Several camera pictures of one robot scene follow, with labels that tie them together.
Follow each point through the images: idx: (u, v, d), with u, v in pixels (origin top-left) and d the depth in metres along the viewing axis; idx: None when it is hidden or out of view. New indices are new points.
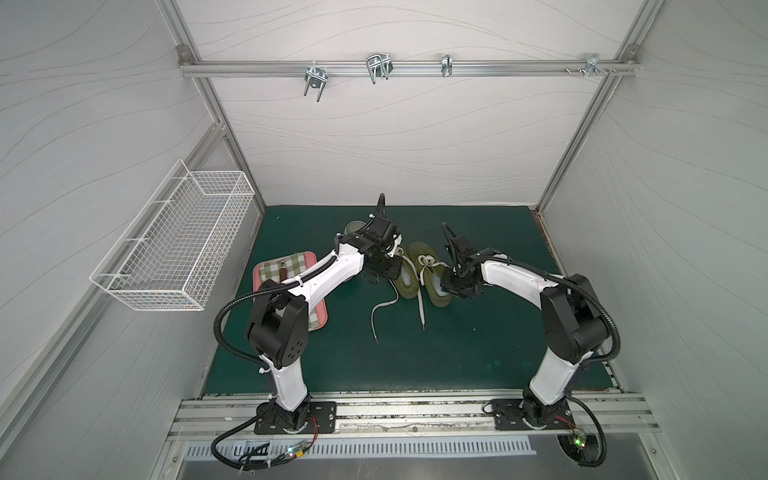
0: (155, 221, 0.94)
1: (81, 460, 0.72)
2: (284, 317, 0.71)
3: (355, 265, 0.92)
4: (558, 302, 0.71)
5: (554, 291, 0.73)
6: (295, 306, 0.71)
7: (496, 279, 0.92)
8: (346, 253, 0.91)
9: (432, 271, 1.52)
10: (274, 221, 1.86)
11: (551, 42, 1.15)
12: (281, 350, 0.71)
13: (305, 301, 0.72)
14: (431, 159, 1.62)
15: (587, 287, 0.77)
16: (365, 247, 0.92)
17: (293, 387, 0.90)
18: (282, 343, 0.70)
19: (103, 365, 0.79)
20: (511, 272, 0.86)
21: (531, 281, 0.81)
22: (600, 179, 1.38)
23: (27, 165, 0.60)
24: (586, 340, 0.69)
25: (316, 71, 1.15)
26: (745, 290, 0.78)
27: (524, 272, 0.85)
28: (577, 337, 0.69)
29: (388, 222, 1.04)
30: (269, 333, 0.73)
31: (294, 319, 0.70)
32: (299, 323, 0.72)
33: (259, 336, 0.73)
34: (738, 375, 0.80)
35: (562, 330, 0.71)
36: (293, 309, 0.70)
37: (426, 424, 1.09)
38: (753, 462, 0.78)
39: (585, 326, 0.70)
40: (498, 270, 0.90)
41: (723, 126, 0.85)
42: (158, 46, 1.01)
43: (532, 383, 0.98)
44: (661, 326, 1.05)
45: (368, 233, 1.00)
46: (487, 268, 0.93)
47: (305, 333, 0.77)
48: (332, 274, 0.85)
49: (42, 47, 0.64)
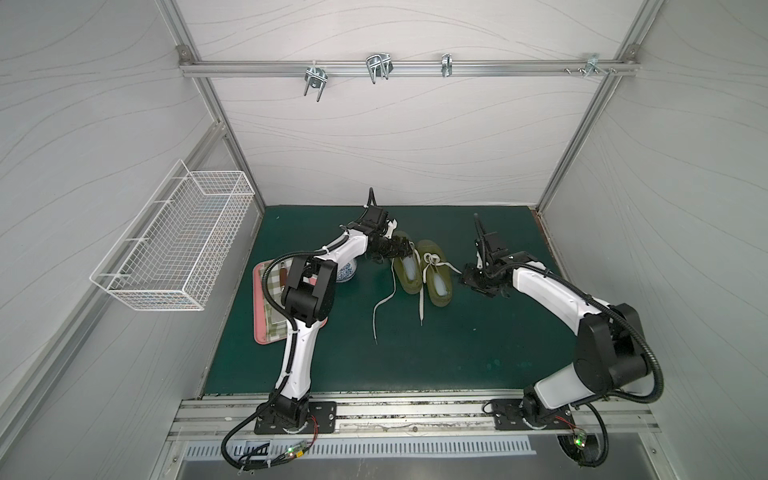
0: (155, 221, 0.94)
1: (81, 459, 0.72)
2: (320, 278, 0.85)
3: (362, 244, 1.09)
4: (598, 331, 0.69)
5: (594, 319, 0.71)
6: (328, 267, 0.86)
7: (528, 287, 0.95)
8: (355, 233, 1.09)
9: (435, 270, 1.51)
10: (274, 222, 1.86)
11: (551, 42, 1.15)
12: (317, 307, 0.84)
13: (335, 264, 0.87)
14: (431, 159, 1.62)
15: (633, 319, 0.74)
16: (369, 232, 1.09)
17: (304, 369, 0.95)
18: (318, 300, 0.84)
19: (103, 365, 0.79)
20: (548, 286, 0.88)
21: (569, 300, 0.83)
22: (600, 179, 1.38)
23: (26, 165, 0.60)
24: (621, 376, 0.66)
25: (316, 71, 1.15)
26: (745, 290, 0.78)
27: (563, 290, 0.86)
28: (614, 370, 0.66)
29: (381, 209, 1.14)
30: (305, 294, 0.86)
31: (328, 279, 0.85)
32: (331, 284, 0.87)
33: (295, 297, 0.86)
34: (737, 375, 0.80)
35: (598, 359, 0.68)
36: (327, 270, 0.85)
37: (425, 425, 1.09)
38: (753, 462, 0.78)
39: (625, 360, 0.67)
40: (535, 281, 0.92)
41: (722, 126, 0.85)
42: (158, 47, 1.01)
43: (536, 385, 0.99)
44: (659, 326, 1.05)
45: (366, 222, 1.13)
46: (520, 275, 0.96)
47: (331, 296, 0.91)
48: (349, 248, 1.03)
49: (42, 47, 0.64)
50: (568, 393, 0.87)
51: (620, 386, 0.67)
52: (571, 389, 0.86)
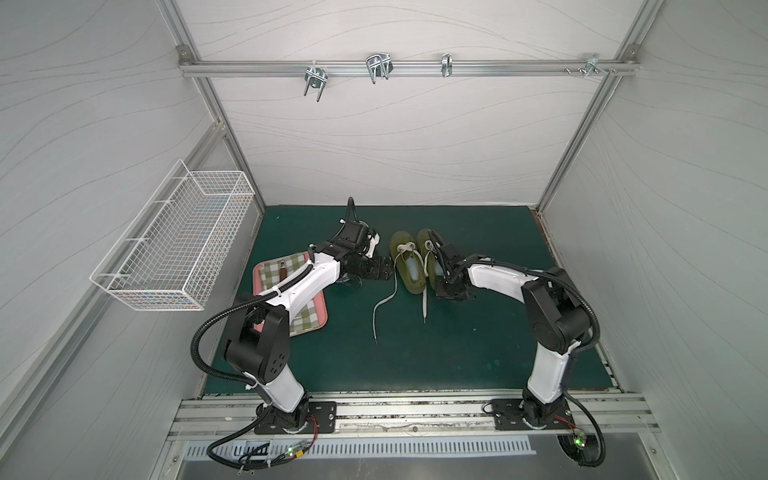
0: (155, 221, 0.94)
1: (83, 458, 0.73)
2: (264, 330, 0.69)
3: (332, 271, 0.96)
4: (539, 294, 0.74)
5: (534, 284, 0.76)
6: (275, 317, 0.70)
7: (482, 280, 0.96)
8: (321, 262, 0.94)
9: (434, 257, 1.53)
10: (274, 222, 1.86)
11: (552, 42, 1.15)
12: (263, 365, 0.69)
13: (286, 311, 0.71)
14: (430, 159, 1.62)
15: (566, 278, 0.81)
16: (341, 253, 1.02)
17: (289, 391, 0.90)
18: (265, 357, 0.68)
19: (104, 364, 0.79)
20: (495, 272, 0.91)
21: (513, 278, 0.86)
22: (600, 180, 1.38)
23: (27, 166, 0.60)
24: (570, 329, 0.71)
25: (316, 71, 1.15)
26: (746, 291, 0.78)
27: (508, 271, 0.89)
28: (562, 326, 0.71)
29: (358, 226, 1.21)
30: (248, 348, 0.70)
31: (276, 330, 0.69)
32: (281, 334, 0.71)
33: (237, 352, 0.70)
34: (737, 374, 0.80)
35: (546, 321, 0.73)
36: (273, 320, 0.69)
37: (425, 425, 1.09)
38: (753, 463, 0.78)
39: (569, 315, 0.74)
40: (486, 274, 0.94)
41: (723, 126, 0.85)
42: (158, 46, 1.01)
43: (529, 384, 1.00)
44: (661, 326, 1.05)
45: (342, 240, 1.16)
46: (473, 270, 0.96)
47: (286, 346, 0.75)
48: (311, 281, 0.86)
49: (40, 48, 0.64)
50: (549, 373, 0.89)
51: (571, 340, 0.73)
52: (548, 366, 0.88)
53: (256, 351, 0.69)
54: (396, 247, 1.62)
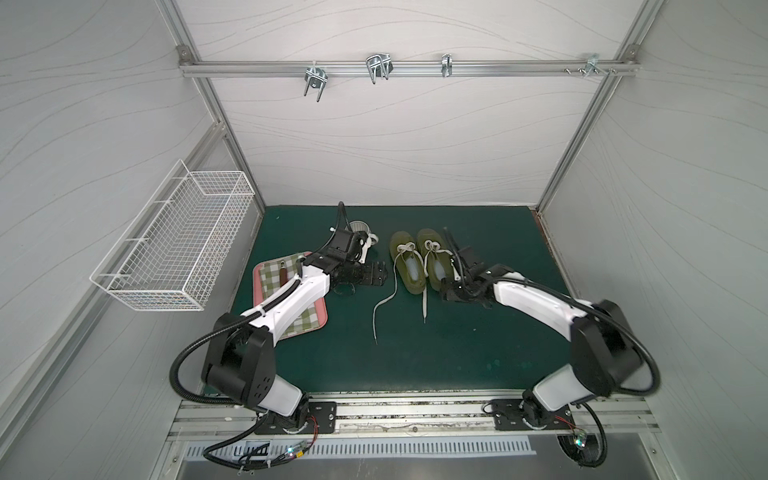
0: (155, 221, 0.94)
1: (83, 458, 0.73)
2: (247, 352, 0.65)
3: (320, 286, 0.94)
4: (591, 333, 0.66)
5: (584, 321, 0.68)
6: (258, 340, 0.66)
7: (512, 302, 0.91)
8: (309, 277, 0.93)
9: (434, 257, 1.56)
10: (274, 222, 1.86)
11: (552, 42, 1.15)
12: (247, 391, 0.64)
13: (269, 334, 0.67)
14: (430, 159, 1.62)
15: (618, 315, 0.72)
16: (332, 265, 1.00)
17: (283, 400, 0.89)
18: (247, 381, 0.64)
19: (104, 364, 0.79)
20: (529, 295, 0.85)
21: (554, 305, 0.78)
22: (600, 180, 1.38)
23: (27, 166, 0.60)
24: (622, 375, 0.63)
25: (316, 71, 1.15)
26: (746, 291, 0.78)
27: (547, 297, 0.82)
28: (614, 371, 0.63)
29: (349, 235, 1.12)
30: (230, 373, 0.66)
31: (258, 354, 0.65)
32: (264, 358, 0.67)
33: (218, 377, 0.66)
34: (737, 374, 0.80)
35: (596, 363, 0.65)
36: (256, 343, 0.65)
37: (425, 425, 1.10)
38: (753, 463, 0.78)
39: (620, 357, 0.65)
40: (518, 295, 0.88)
41: (723, 126, 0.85)
42: (158, 46, 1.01)
43: (535, 388, 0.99)
44: (661, 326, 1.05)
45: (332, 250, 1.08)
46: (502, 289, 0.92)
47: (271, 368, 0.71)
48: (297, 299, 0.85)
49: (40, 48, 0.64)
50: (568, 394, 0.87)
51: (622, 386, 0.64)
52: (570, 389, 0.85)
53: (239, 375, 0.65)
54: (396, 247, 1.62)
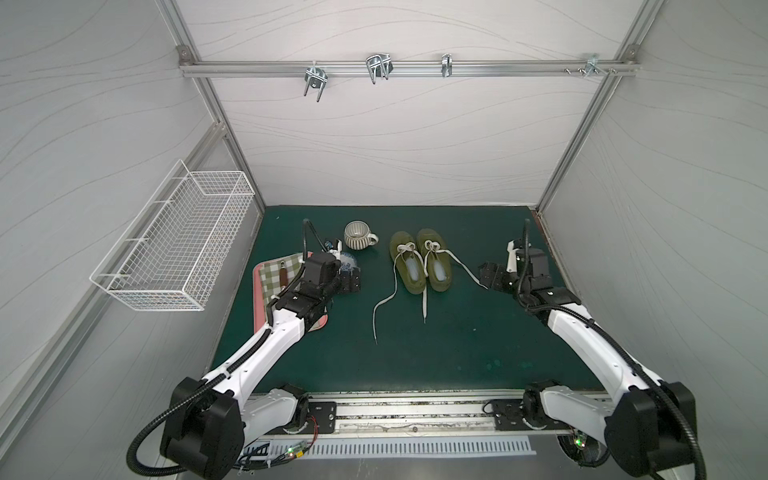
0: (155, 221, 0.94)
1: (82, 458, 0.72)
2: (209, 424, 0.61)
3: (293, 333, 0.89)
4: (645, 411, 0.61)
5: (640, 395, 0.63)
6: (220, 410, 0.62)
7: (567, 336, 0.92)
8: (281, 323, 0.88)
9: (434, 257, 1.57)
10: (274, 222, 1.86)
11: (552, 42, 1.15)
12: (211, 463, 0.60)
13: (233, 402, 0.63)
14: (430, 159, 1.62)
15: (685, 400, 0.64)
16: (306, 308, 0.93)
17: (272, 421, 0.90)
18: (211, 455, 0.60)
19: (103, 365, 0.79)
20: (589, 339, 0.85)
21: (612, 363, 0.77)
22: (600, 180, 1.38)
23: (28, 165, 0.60)
24: (660, 460, 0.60)
25: (316, 71, 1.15)
26: (746, 291, 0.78)
27: (605, 350, 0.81)
28: (652, 454, 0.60)
29: (319, 265, 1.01)
30: (193, 443, 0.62)
31: (221, 426, 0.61)
32: (230, 426, 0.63)
33: (181, 450, 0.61)
34: (737, 374, 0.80)
35: (639, 439, 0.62)
36: (219, 414, 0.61)
37: (425, 425, 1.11)
38: (753, 463, 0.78)
39: (665, 443, 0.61)
40: (574, 329, 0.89)
41: (723, 126, 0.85)
42: (158, 46, 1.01)
43: (543, 392, 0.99)
44: (661, 326, 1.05)
45: (305, 286, 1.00)
46: (559, 319, 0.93)
47: (239, 432, 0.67)
48: (266, 353, 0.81)
49: (40, 48, 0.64)
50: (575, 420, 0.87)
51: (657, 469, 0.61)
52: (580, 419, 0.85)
53: (201, 446, 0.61)
54: (396, 247, 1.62)
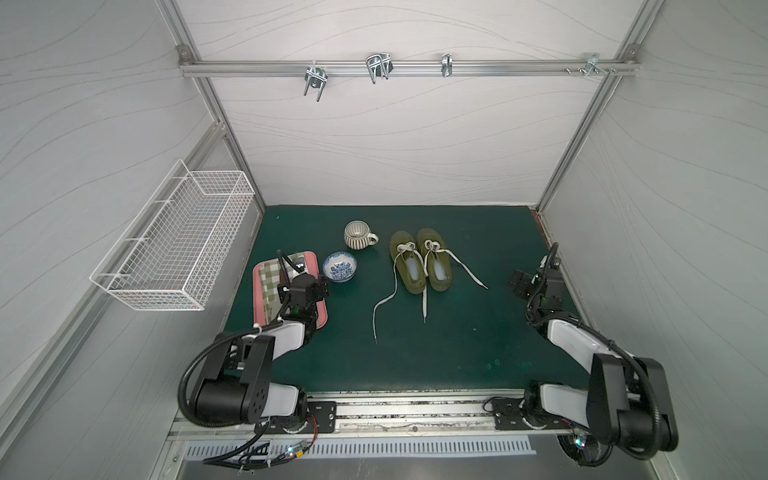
0: (156, 221, 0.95)
1: (83, 458, 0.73)
2: (252, 356, 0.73)
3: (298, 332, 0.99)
4: (610, 371, 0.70)
5: (611, 359, 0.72)
6: (262, 343, 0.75)
7: (559, 338, 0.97)
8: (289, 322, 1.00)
9: (434, 256, 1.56)
10: (274, 221, 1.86)
11: (552, 42, 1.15)
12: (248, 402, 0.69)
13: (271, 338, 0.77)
14: (430, 159, 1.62)
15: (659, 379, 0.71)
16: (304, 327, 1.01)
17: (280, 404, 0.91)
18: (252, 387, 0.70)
19: (104, 364, 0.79)
20: (575, 333, 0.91)
21: (593, 347, 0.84)
22: (600, 180, 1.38)
23: (27, 165, 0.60)
24: (630, 428, 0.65)
25: (316, 71, 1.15)
26: (747, 290, 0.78)
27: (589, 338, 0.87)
28: (622, 420, 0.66)
29: (302, 292, 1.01)
30: (227, 392, 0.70)
31: (263, 356, 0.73)
32: (266, 363, 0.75)
33: (216, 398, 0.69)
34: (738, 375, 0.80)
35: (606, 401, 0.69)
36: (260, 345, 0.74)
37: (425, 425, 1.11)
38: (753, 463, 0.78)
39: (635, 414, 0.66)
40: (566, 330, 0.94)
41: (723, 126, 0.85)
42: (158, 46, 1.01)
43: (545, 385, 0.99)
44: (661, 326, 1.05)
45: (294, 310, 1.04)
46: (554, 325, 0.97)
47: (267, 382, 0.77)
48: (284, 333, 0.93)
49: (40, 48, 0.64)
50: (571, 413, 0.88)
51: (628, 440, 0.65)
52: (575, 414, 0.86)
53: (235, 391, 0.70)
54: (396, 247, 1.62)
